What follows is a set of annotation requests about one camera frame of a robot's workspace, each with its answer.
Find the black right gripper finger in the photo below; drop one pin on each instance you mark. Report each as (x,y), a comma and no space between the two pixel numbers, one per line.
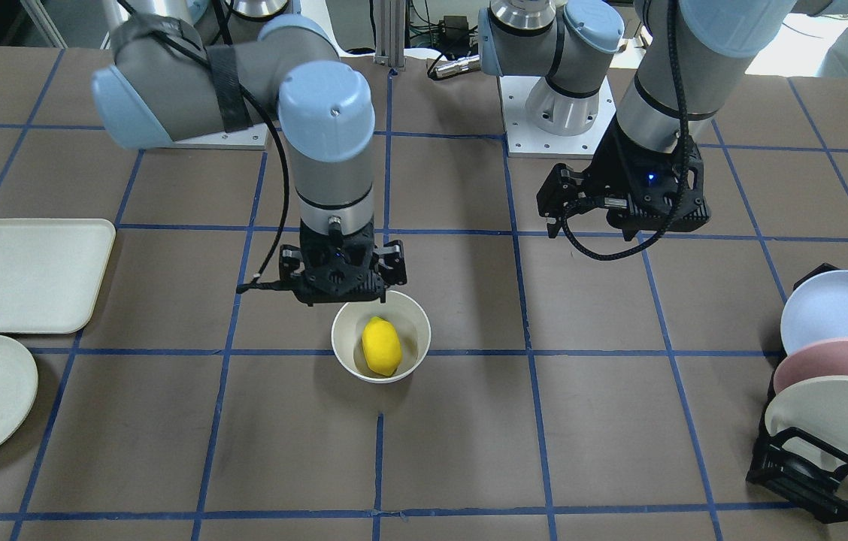
(392,269)
(290,261)

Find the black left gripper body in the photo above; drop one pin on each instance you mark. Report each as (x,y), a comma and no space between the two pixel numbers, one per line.
(617,167)

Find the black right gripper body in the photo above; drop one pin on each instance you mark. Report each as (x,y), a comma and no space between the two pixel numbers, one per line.
(395,263)

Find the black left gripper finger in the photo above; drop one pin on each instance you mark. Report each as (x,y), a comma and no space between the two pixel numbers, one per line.
(566,193)
(630,228)

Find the white ceramic bowl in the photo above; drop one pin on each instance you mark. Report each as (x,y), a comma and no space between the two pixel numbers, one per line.
(408,317)

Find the yellow lemon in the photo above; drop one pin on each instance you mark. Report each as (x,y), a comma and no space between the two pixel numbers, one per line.
(381,346)

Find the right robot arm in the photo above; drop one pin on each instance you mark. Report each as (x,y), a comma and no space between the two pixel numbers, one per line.
(166,85)

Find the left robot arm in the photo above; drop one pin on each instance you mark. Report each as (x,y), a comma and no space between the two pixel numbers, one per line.
(700,50)

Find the blue plate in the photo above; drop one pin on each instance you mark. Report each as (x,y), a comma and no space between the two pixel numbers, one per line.
(816,311)

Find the white rectangular tray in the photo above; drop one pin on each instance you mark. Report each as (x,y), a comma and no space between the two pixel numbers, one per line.
(51,272)

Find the pink plate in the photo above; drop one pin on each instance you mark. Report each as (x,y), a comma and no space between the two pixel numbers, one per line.
(824,358)

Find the black plate rack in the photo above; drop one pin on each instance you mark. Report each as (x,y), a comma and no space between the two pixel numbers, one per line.
(798,480)

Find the cream plate in rack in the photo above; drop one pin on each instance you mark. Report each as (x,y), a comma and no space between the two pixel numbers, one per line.
(845,424)

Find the aluminium frame post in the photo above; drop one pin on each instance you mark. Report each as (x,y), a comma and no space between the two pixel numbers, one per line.
(390,26)

